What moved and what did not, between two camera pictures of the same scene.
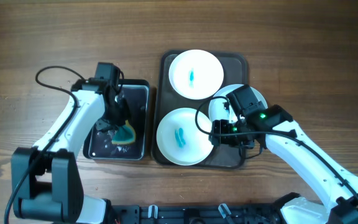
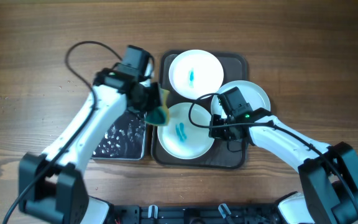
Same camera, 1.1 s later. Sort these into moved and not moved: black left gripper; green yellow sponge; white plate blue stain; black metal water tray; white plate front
Moved: green yellow sponge; white plate front; black left gripper
Not moved: white plate blue stain; black metal water tray
